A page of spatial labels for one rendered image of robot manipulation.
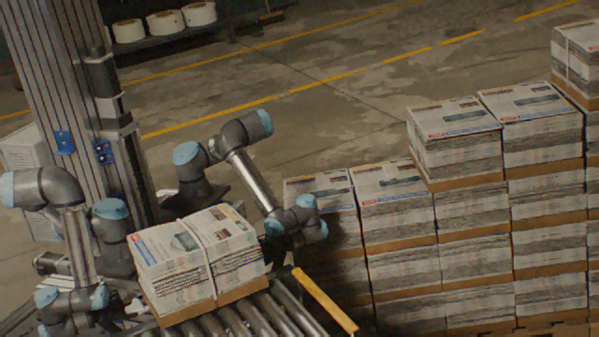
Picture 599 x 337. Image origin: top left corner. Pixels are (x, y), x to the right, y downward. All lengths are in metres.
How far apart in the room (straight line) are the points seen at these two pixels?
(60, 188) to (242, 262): 0.62
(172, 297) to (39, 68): 1.04
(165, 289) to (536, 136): 1.47
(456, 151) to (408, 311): 0.73
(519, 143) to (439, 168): 0.31
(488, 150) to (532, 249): 0.49
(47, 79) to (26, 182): 0.59
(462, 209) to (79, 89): 1.53
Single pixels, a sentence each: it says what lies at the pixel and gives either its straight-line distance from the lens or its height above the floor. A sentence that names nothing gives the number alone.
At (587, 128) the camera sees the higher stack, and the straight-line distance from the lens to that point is 3.04.
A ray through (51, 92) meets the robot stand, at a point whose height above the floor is 1.43.
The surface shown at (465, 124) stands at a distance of 2.94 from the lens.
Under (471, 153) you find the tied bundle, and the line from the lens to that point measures 2.93.
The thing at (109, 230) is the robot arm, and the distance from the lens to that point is 2.88.
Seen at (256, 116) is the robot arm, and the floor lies 1.22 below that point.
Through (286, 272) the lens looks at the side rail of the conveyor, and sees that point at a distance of 2.66.
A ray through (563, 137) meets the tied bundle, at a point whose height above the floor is 0.98.
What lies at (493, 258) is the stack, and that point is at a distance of 3.16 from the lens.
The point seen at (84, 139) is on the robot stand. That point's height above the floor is 1.24.
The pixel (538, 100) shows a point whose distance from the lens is 3.12.
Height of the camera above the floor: 2.21
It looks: 25 degrees down
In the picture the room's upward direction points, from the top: 10 degrees counter-clockwise
